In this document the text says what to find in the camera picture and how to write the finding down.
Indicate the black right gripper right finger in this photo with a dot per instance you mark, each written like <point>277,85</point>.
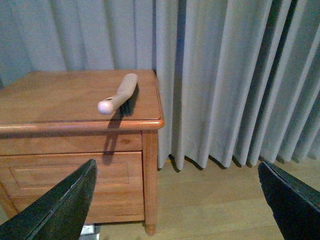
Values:
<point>295,205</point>

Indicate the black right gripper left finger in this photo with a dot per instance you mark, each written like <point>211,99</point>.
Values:
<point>60,213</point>

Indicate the beige hand brush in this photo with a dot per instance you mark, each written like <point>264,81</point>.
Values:
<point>123,99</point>

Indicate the wooden nightstand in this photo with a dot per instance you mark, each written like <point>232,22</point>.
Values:
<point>50,125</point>

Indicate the grey curtain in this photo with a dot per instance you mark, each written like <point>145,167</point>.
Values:
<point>239,79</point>

